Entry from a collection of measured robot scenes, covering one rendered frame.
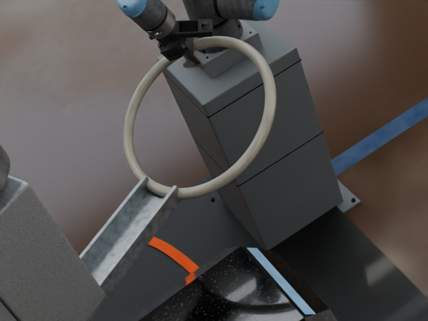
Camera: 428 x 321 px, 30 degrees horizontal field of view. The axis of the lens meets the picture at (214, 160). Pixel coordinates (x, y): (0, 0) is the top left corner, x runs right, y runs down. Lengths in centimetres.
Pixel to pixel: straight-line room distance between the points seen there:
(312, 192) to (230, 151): 50
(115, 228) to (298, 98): 107
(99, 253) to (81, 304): 26
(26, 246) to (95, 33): 342
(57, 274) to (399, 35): 273
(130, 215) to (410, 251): 137
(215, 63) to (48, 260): 125
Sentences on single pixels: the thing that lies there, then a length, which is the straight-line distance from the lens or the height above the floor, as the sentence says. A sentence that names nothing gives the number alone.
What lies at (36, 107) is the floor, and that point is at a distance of 471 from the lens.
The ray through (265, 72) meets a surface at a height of 124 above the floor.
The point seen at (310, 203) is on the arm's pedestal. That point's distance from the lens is 330.
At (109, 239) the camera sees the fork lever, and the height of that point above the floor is 106.
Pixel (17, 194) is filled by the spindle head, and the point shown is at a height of 152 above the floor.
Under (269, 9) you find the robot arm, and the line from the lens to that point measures 267.
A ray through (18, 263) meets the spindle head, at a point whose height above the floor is 139.
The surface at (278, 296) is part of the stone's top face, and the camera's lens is 219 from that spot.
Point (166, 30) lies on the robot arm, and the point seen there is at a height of 137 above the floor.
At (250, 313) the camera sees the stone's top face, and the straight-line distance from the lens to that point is 218.
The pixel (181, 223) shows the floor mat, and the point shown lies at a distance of 358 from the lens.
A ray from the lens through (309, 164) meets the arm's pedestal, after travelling 317.
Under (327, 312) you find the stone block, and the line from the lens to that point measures 221.
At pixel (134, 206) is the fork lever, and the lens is 219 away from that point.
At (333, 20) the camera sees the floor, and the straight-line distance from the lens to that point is 440.
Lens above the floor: 254
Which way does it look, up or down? 42 degrees down
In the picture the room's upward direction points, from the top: 24 degrees counter-clockwise
